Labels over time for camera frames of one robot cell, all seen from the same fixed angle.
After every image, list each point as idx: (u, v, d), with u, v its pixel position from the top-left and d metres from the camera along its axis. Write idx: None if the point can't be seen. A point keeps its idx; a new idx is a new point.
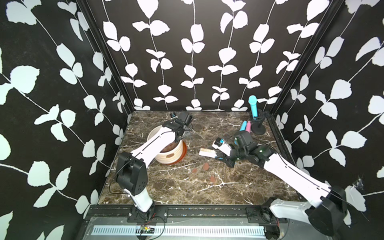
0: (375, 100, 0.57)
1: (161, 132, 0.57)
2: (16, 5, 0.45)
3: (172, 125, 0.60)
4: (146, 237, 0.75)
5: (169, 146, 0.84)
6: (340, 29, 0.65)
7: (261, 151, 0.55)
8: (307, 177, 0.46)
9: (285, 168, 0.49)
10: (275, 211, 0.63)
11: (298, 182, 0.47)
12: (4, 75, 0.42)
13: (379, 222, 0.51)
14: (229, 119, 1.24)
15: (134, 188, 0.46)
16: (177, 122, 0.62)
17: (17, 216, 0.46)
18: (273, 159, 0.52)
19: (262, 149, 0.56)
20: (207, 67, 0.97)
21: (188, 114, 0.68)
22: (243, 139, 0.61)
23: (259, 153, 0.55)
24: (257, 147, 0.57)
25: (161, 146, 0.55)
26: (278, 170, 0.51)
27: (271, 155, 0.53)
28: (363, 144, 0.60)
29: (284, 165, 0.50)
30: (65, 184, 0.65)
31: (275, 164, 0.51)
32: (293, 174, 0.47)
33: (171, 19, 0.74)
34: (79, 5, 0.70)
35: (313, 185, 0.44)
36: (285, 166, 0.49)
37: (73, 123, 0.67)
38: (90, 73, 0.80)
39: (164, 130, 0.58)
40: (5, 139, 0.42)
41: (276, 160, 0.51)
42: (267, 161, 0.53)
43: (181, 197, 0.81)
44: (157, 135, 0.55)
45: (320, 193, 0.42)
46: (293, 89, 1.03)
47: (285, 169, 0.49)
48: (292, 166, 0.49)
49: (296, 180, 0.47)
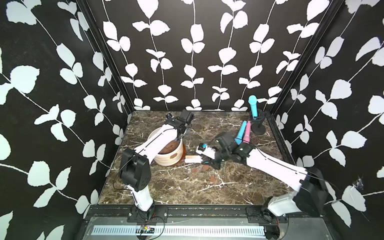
0: (375, 100, 0.57)
1: (163, 129, 0.58)
2: (16, 5, 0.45)
3: (175, 122, 0.61)
4: (146, 237, 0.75)
5: (169, 147, 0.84)
6: (340, 29, 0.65)
7: (242, 149, 0.58)
8: (285, 165, 0.48)
9: (264, 160, 0.52)
10: (275, 210, 0.63)
11: (278, 170, 0.49)
12: (4, 75, 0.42)
13: (379, 222, 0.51)
14: (229, 119, 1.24)
15: (137, 184, 0.47)
16: (178, 120, 0.63)
17: (17, 216, 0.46)
18: (253, 154, 0.54)
19: (243, 147, 0.58)
20: (207, 67, 0.97)
21: (190, 113, 0.70)
22: (225, 140, 0.63)
23: (241, 151, 0.57)
24: (239, 146, 0.59)
25: (164, 142, 0.56)
26: (260, 163, 0.54)
27: (251, 151, 0.56)
28: (363, 143, 0.60)
29: (263, 157, 0.53)
30: (65, 184, 0.65)
31: (257, 158, 0.53)
32: (272, 164, 0.50)
33: (171, 19, 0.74)
34: (79, 5, 0.70)
35: (292, 171, 0.46)
36: (264, 158, 0.52)
37: (73, 123, 0.67)
38: (90, 73, 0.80)
39: (166, 127, 0.58)
40: (5, 139, 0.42)
41: (257, 155, 0.54)
42: (248, 156, 0.55)
43: (181, 197, 0.81)
44: (159, 132, 0.56)
45: (299, 177, 0.44)
46: (293, 89, 1.03)
47: (265, 161, 0.51)
48: (270, 157, 0.52)
49: (276, 169, 0.49)
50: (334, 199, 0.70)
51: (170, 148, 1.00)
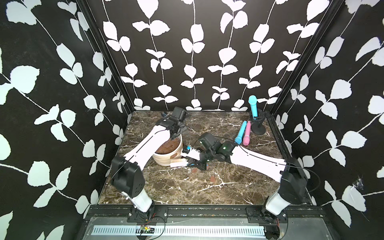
0: (375, 100, 0.57)
1: (154, 131, 0.55)
2: (16, 5, 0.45)
3: (166, 122, 0.58)
4: (146, 237, 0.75)
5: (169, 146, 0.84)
6: (340, 30, 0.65)
7: (225, 148, 0.58)
8: (266, 159, 0.50)
9: (246, 156, 0.53)
10: (273, 210, 0.64)
11: (261, 165, 0.51)
12: (4, 75, 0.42)
13: (379, 222, 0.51)
14: (229, 119, 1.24)
15: (130, 191, 0.45)
16: (170, 120, 0.60)
17: (17, 216, 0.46)
18: (236, 152, 0.55)
19: (225, 146, 0.59)
20: (207, 67, 0.97)
21: (182, 110, 0.67)
22: (208, 141, 0.63)
23: (223, 150, 0.58)
24: (221, 145, 0.60)
25: (157, 145, 0.55)
26: (241, 159, 0.56)
27: (234, 149, 0.57)
28: (363, 143, 0.60)
29: (245, 153, 0.54)
30: (65, 184, 0.65)
31: (239, 156, 0.55)
32: (254, 158, 0.51)
33: (171, 19, 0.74)
34: (79, 5, 0.70)
35: (272, 164, 0.48)
36: (247, 154, 0.53)
37: (73, 123, 0.67)
38: (90, 73, 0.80)
39: (158, 129, 0.56)
40: (5, 139, 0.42)
41: (239, 152, 0.55)
42: (231, 154, 0.57)
43: (181, 197, 0.81)
44: (151, 135, 0.53)
45: (279, 168, 0.46)
46: (293, 89, 1.03)
47: (247, 157, 0.53)
48: (251, 152, 0.53)
49: (258, 163, 0.51)
50: (333, 199, 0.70)
51: (170, 147, 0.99)
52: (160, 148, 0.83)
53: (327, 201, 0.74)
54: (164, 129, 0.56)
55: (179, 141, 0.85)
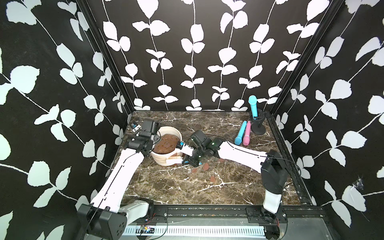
0: (375, 100, 0.57)
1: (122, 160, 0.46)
2: (16, 5, 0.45)
3: (136, 142, 0.50)
4: (146, 237, 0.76)
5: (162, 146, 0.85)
6: (340, 30, 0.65)
7: (213, 143, 0.62)
8: (250, 152, 0.53)
9: (232, 149, 0.57)
10: (269, 207, 0.65)
11: (246, 157, 0.54)
12: (4, 75, 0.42)
13: (378, 222, 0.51)
14: (229, 119, 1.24)
15: (111, 236, 0.40)
16: (142, 136, 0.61)
17: (17, 216, 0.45)
18: (223, 147, 0.59)
19: (214, 142, 0.62)
20: (207, 67, 0.97)
21: (152, 123, 0.58)
22: (198, 138, 0.68)
23: (212, 146, 0.62)
24: (211, 141, 0.63)
25: (128, 174, 0.46)
26: (227, 153, 0.60)
27: (221, 144, 0.60)
28: (363, 143, 0.60)
29: (231, 147, 0.58)
30: (65, 184, 0.65)
31: (225, 151, 0.59)
32: (239, 152, 0.55)
33: (171, 18, 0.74)
34: (79, 5, 0.70)
35: (255, 155, 0.51)
36: (232, 148, 0.57)
37: (73, 123, 0.67)
38: (90, 73, 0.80)
39: (126, 154, 0.48)
40: (5, 139, 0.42)
41: (225, 147, 0.59)
42: (218, 149, 0.61)
43: (181, 197, 0.81)
44: (120, 166, 0.45)
45: (260, 159, 0.50)
46: (293, 89, 1.03)
47: (233, 150, 0.57)
48: (238, 147, 0.56)
49: (244, 155, 0.54)
50: (333, 199, 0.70)
51: (170, 147, 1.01)
52: (159, 147, 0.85)
53: (327, 201, 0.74)
54: (134, 151, 0.48)
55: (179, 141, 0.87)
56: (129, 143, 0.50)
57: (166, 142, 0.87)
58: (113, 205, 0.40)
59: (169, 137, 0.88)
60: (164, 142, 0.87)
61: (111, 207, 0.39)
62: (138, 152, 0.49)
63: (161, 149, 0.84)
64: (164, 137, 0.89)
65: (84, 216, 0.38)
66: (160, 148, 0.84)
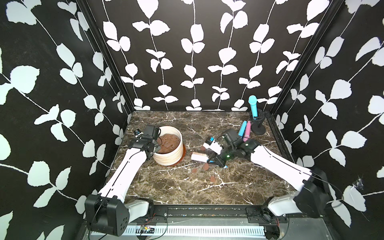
0: (375, 100, 0.57)
1: (128, 156, 0.51)
2: (16, 5, 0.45)
3: (140, 142, 0.55)
4: (146, 237, 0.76)
5: (165, 148, 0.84)
6: (340, 30, 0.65)
7: (247, 145, 0.57)
8: (291, 165, 0.48)
9: (269, 157, 0.52)
10: (274, 209, 0.64)
11: (283, 169, 0.49)
12: (4, 75, 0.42)
13: (378, 222, 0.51)
14: (229, 119, 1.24)
15: (115, 230, 0.41)
16: (144, 137, 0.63)
17: (17, 216, 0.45)
18: (258, 151, 0.54)
19: (248, 143, 0.58)
20: (207, 67, 0.97)
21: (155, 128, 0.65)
22: (229, 137, 0.65)
23: (245, 147, 0.57)
24: (244, 142, 0.59)
25: (133, 170, 0.49)
26: (262, 160, 0.54)
27: (256, 147, 0.56)
28: (363, 143, 0.60)
29: (268, 154, 0.52)
30: (65, 184, 0.65)
31: (259, 155, 0.54)
32: (277, 162, 0.50)
33: (171, 19, 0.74)
34: (79, 5, 0.70)
35: (296, 170, 0.46)
36: (269, 155, 0.52)
37: (73, 123, 0.67)
38: (90, 73, 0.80)
39: (132, 152, 0.52)
40: (5, 139, 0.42)
41: (261, 152, 0.54)
42: (252, 152, 0.56)
43: (181, 197, 0.81)
44: (126, 161, 0.49)
45: (302, 177, 0.44)
46: (293, 89, 1.03)
47: (269, 158, 0.52)
48: (275, 155, 0.51)
49: (280, 166, 0.49)
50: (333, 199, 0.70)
51: (170, 147, 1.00)
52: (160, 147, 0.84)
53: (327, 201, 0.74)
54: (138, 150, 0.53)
55: (178, 141, 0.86)
56: (132, 144, 0.55)
57: (166, 141, 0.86)
58: (120, 194, 0.42)
59: (169, 137, 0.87)
60: (164, 141, 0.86)
61: (118, 197, 0.41)
62: (143, 151, 0.53)
63: (162, 149, 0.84)
64: (163, 137, 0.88)
65: (92, 206, 0.39)
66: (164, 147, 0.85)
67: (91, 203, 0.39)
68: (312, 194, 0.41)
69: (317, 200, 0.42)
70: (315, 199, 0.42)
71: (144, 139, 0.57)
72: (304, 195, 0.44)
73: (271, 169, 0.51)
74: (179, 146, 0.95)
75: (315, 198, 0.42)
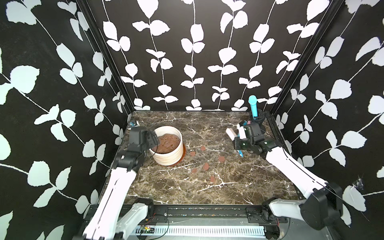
0: (375, 100, 0.57)
1: (113, 181, 0.44)
2: (16, 5, 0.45)
3: (127, 158, 0.48)
4: (146, 237, 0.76)
5: (163, 146, 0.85)
6: (340, 30, 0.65)
7: (266, 143, 0.58)
8: (306, 171, 0.47)
9: (285, 159, 0.51)
10: (273, 208, 0.64)
11: (296, 174, 0.48)
12: (4, 75, 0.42)
13: (378, 222, 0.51)
14: (229, 119, 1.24)
15: None
16: (131, 150, 0.53)
17: (17, 216, 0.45)
18: (275, 151, 0.54)
19: (267, 142, 0.58)
20: (207, 67, 0.97)
21: (141, 132, 0.53)
22: (252, 130, 0.64)
23: (264, 145, 0.57)
24: (264, 140, 0.59)
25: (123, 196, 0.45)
26: (278, 161, 0.53)
27: (274, 148, 0.55)
28: (363, 143, 0.60)
29: (285, 157, 0.52)
30: (65, 184, 0.65)
31: (275, 156, 0.54)
32: (292, 166, 0.49)
33: (172, 19, 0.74)
34: (79, 5, 0.70)
35: (309, 178, 0.45)
36: (286, 158, 0.51)
37: (73, 123, 0.67)
38: (90, 73, 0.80)
39: (118, 174, 0.45)
40: (5, 139, 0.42)
41: (278, 154, 0.53)
42: (269, 151, 0.56)
43: (181, 196, 0.82)
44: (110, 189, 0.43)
45: (314, 185, 0.43)
46: (294, 89, 1.02)
47: (285, 161, 0.51)
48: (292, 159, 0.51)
49: (294, 170, 0.48)
50: None
51: (170, 147, 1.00)
52: (160, 147, 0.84)
53: None
54: (125, 170, 0.46)
55: (179, 141, 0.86)
56: (118, 162, 0.47)
57: (166, 141, 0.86)
58: (108, 234, 0.38)
59: (169, 137, 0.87)
60: (164, 141, 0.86)
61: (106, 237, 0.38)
62: (130, 171, 0.46)
63: (162, 149, 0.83)
64: (163, 137, 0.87)
65: None
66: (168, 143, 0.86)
67: None
68: (320, 203, 0.40)
69: (324, 211, 0.41)
70: (322, 208, 0.41)
71: (131, 152, 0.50)
72: (311, 203, 0.42)
73: (286, 173, 0.51)
74: (179, 146, 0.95)
75: (322, 208, 0.41)
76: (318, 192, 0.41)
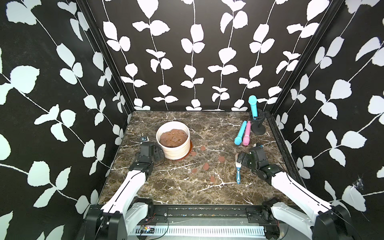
0: (375, 100, 0.57)
1: (129, 177, 0.54)
2: (16, 5, 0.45)
3: (140, 166, 0.59)
4: (146, 237, 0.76)
5: (171, 141, 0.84)
6: (340, 30, 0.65)
7: (270, 169, 0.60)
8: (311, 195, 0.47)
9: (289, 184, 0.53)
10: (274, 212, 0.64)
11: (301, 196, 0.48)
12: (4, 74, 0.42)
13: (378, 222, 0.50)
14: (229, 119, 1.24)
15: None
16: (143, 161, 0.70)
17: (17, 216, 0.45)
18: (280, 176, 0.56)
19: (271, 168, 0.61)
20: (207, 67, 0.97)
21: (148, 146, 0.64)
22: (257, 155, 0.67)
23: (267, 170, 0.60)
24: (268, 166, 0.62)
25: (134, 189, 0.52)
26: (282, 185, 0.56)
27: (277, 173, 0.58)
28: (363, 143, 0.60)
29: (289, 181, 0.53)
30: (65, 184, 0.65)
31: (279, 180, 0.56)
32: (297, 190, 0.50)
33: (172, 19, 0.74)
34: (79, 5, 0.70)
35: (315, 201, 0.45)
36: (290, 182, 0.53)
37: (73, 123, 0.67)
38: (90, 73, 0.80)
39: (133, 173, 0.56)
40: (5, 139, 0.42)
41: (281, 178, 0.55)
42: (273, 176, 0.58)
43: (181, 197, 0.81)
44: (127, 181, 0.52)
45: (320, 208, 0.43)
46: (294, 89, 1.02)
47: (289, 185, 0.52)
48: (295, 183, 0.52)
49: (298, 193, 0.49)
50: (333, 199, 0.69)
51: (178, 142, 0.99)
52: (168, 142, 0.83)
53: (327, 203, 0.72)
54: (139, 171, 0.57)
55: (185, 136, 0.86)
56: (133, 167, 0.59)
57: (174, 136, 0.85)
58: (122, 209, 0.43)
59: (176, 131, 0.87)
60: (172, 136, 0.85)
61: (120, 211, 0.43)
62: (143, 172, 0.57)
63: (170, 143, 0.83)
64: (170, 132, 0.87)
65: (93, 221, 0.40)
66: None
67: (92, 218, 0.40)
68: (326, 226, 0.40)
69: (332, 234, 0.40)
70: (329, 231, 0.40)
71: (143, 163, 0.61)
72: (320, 228, 0.42)
73: (292, 196, 0.52)
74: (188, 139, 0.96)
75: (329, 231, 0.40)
76: (324, 215, 0.41)
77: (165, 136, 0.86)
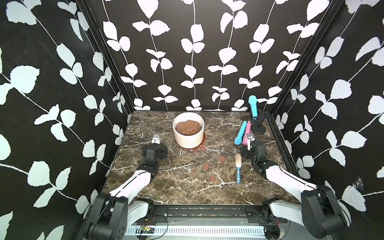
0: (375, 100, 0.57)
1: (137, 173, 0.58)
2: (16, 5, 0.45)
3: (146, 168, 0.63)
4: (146, 237, 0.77)
5: (185, 130, 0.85)
6: (340, 30, 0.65)
7: (265, 164, 0.63)
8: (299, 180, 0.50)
9: (281, 173, 0.56)
10: (273, 208, 0.64)
11: (292, 182, 0.51)
12: (4, 75, 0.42)
13: (377, 222, 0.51)
14: (229, 119, 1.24)
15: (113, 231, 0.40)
16: (149, 164, 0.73)
17: (18, 216, 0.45)
18: (273, 168, 0.60)
19: (266, 163, 0.64)
20: (207, 67, 0.97)
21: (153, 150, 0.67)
22: (259, 150, 0.68)
23: (263, 165, 0.64)
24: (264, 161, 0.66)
25: (138, 185, 0.55)
26: (274, 175, 0.59)
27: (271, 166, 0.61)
28: (363, 144, 0.60)
29: (280, 171, 0.57)
30: (65, 184, 0.65)
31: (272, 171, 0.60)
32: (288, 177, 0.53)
33: (172, 19, 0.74)
34: (79, 5, 0.70)
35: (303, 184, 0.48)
36: (281, 172, 0.57)
37: (73, 123, 0.67)
38: (90, 73, 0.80)
39: (141, 170, 0.61)
40: (5, 139, 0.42)
41: (274, 169, 0.60)
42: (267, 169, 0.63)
43: (181, 197, 0.81)
44: (134, 176, 0.56)
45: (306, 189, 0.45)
46: (294, 89, 1.02)
47: (281, 174, 0.56)
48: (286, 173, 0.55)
49: (289, 180, 0.52)
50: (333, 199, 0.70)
51: (192, 132, 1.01)
52: (183, 131, 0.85)
53: None
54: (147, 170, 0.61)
55: (201, 127, 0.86)
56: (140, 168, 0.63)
57: (189, 126, 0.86)
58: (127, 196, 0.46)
59: (192, 122, 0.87)
60: (187, 126, 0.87)
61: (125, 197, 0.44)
62: (149, 172, 0.62)
63: (185, 132, 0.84)
64: (186, 122, 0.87)
65: (100, 202, 0.43)
66: (174, 139, 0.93)
67: (100, 200, 0.43)
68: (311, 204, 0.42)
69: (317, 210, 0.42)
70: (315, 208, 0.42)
71: (149, 166, 0.65)
72: (306, 205, 0.44)
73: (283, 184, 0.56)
74: (200, 132, 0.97)
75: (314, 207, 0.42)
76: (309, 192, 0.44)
77: (181, 126, 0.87)
